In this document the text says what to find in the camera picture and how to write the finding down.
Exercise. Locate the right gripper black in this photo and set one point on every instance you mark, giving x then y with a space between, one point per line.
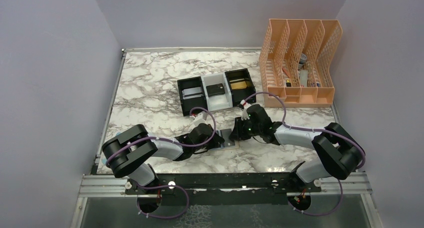
238 133

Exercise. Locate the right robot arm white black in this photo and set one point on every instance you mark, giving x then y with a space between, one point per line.
338 153

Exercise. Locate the orange plastic desk organizer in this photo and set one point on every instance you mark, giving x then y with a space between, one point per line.
295 61

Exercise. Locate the black white card tray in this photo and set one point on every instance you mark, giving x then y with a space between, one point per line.
232 98

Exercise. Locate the gold card in tray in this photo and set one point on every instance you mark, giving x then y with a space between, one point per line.
239 85

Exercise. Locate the black card in tray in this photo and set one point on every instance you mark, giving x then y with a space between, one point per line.
215 89

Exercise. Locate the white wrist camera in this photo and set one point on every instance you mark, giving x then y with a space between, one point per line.
244 105
200 118

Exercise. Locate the silver card in tray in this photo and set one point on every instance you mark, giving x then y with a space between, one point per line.
190 93

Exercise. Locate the grey tape roll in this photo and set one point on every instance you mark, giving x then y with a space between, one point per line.
302 61

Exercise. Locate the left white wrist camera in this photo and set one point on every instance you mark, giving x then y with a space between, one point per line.
200 118

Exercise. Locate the black metal base rail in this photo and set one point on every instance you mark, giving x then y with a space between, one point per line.
220 188

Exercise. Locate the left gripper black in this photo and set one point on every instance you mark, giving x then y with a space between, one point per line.
215 140

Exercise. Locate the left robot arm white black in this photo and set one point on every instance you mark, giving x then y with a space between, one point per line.
126 154

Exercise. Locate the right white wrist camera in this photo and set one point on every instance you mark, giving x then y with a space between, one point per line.
244 105

